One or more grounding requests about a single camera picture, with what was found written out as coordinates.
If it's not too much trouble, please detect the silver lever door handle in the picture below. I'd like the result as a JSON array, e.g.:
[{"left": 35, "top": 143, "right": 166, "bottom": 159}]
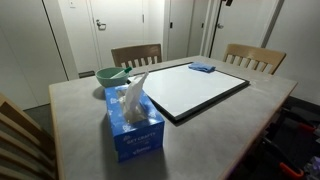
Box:
[{"left": 95, "top": 19, "right": 107, "bottom": 32}]

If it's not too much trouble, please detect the brown wooden chair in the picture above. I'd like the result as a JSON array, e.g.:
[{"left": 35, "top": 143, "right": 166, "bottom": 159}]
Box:
[{"left": 110, "top": 43, "right": 163, "bottom": 69}]

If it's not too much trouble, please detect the mint-green bowl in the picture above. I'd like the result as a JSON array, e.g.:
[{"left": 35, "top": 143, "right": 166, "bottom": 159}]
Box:
[{"left": 95, "top": 67, "right": 131, "bottom": 89}]

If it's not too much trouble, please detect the white tissue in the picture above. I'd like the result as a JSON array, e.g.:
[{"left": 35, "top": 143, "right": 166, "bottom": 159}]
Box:
[{"left": 123, "top": 69, "right": 150, "bottom": 123}]

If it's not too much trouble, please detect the black-framed whiteboard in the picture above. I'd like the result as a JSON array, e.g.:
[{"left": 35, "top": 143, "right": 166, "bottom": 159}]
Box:
[{"left": 126, "top": 61, "right": 251, "bottom": 123}]

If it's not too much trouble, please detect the white door with lever handle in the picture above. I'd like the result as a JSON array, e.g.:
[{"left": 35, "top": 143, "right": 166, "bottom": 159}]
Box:
[{"left": 87, "top": 0, "right": 148, "bottom": 69}]

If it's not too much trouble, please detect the black clamp with orange handle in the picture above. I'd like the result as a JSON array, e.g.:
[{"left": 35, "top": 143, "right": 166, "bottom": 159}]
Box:
[
  {"left": 263, "top": 136, "right": 305, "bottom": 179},
  {"left": 283, "top": 108, "right": 316, "bottom": 134}
]

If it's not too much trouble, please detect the white door with round knob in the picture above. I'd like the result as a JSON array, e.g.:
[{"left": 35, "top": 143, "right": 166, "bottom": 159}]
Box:
[{"left": 209, "top": 0, "right": 278, "bottom": 62}]

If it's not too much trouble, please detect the light wooden chair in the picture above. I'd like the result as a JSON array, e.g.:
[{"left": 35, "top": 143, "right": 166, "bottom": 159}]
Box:
[
  {"left": 222, "top": 43, "right": 287, "bottom": 75},
  {"left": 0, "top": 93, "right": 58, "bottom": 180}
]

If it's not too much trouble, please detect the blue cloth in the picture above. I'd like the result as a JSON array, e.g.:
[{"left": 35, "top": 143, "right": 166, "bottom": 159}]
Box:
[{"left": 187, "top": 61, "right": 217, "bottom": 74}]

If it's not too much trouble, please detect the blue tissue box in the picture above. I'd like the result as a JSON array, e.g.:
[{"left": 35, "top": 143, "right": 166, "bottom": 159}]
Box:
[{"left": 104, "top": 84, "right": 166, "bottom": 163}]

